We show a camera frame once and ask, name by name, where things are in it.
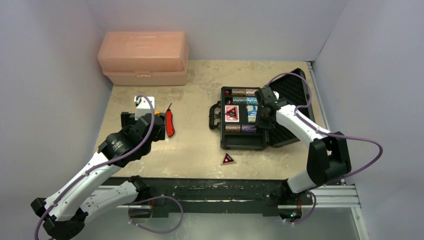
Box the purple poker chip stack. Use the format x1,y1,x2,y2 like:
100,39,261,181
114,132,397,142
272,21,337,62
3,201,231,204
241,124,257,133

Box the black poker set case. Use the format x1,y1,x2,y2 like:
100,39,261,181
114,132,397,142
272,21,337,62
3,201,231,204
208,68,311,150

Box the all-in triangle button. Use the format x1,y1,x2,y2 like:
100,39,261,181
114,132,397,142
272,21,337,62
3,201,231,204
225,105,239,121
221,152,236,165

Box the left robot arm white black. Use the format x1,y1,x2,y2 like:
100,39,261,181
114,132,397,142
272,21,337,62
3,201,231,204
30,113,165,240

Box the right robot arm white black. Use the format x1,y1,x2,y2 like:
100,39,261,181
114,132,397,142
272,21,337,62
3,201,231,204
255,87,352,204

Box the blue playing card deck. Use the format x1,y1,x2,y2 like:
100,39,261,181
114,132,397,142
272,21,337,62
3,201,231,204
246,105,258,123

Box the red black utility knife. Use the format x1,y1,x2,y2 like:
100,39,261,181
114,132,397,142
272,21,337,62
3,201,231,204
165,103,175,137

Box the blue chip row in case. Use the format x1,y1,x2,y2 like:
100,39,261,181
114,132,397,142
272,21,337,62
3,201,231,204
232,97,258,106

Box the brown chip row in case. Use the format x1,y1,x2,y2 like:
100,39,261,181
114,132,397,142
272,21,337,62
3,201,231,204
231,88,257,97

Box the red playing card deck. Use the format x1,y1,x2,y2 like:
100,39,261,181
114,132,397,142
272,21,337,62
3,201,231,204
224,105,240,123

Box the pink plastic storage box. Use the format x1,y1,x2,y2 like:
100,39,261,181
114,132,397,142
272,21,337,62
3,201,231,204
97,31,189,86

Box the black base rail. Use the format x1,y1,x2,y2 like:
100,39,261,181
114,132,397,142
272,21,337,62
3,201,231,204
99,176,314,220

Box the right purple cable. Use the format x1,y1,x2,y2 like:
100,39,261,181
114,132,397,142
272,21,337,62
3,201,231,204
264,72,384,226

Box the purple cable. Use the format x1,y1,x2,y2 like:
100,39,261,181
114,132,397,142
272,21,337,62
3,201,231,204
34,95,185,240
264,72,384,226

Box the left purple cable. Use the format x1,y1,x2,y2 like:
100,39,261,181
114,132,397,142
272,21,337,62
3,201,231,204
34,95,185,240

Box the aluminium frame rail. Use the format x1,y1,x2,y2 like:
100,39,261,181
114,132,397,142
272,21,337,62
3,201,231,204
67,62,370,240

